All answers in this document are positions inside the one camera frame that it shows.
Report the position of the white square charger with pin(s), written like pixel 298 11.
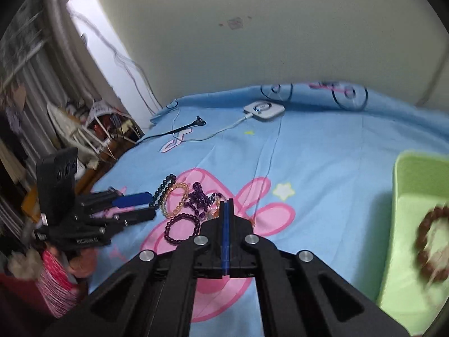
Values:
pixel 263 110

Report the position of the person's left forearm pink sleeve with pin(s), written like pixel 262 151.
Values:
pixel 56 288

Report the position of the white pointed board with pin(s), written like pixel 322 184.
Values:
pixel 59 121

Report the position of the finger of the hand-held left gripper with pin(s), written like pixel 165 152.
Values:
pixel 131 199
pixel 140 215

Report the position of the blue cartoon printed bedsheet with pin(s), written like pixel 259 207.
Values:
pixel 315 168

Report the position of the green plastic basin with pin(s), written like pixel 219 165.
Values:
pixel 403 217

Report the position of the person's left hand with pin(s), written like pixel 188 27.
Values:
pixel 83 262

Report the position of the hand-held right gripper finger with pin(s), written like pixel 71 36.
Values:
pixel 229 224
pixel 225 224

